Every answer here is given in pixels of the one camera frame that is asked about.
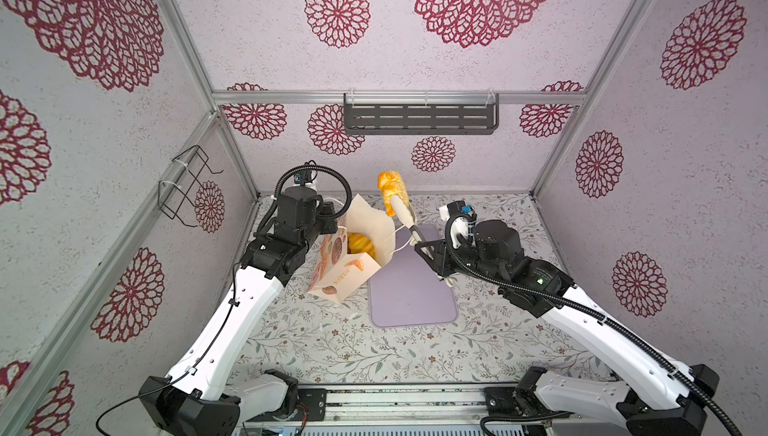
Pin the grey wall shelf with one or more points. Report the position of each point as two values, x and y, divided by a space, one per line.
425 119

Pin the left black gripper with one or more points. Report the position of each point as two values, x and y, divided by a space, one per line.
325 211

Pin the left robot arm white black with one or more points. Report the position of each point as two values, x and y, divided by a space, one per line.
194 398

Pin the printed paper bag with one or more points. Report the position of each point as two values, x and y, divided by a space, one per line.
338 274

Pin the black wire wall rack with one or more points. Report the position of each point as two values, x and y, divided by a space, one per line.
173 195

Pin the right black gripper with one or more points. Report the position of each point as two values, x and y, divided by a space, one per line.
441 261

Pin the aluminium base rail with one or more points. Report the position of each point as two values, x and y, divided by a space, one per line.
404 404

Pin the lavender tray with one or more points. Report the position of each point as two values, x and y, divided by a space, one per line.
407 293

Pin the flaky yellow pastry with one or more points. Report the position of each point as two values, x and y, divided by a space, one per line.
392 187

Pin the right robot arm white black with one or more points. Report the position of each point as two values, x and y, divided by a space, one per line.
653 393

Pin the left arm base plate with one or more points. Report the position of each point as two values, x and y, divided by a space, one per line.
311 405

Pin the floral table mat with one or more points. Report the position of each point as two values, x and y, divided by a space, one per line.
317 341

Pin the small yellow croissant piece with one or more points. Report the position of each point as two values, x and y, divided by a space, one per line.
360 244

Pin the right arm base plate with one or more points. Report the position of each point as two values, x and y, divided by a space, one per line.
518 400

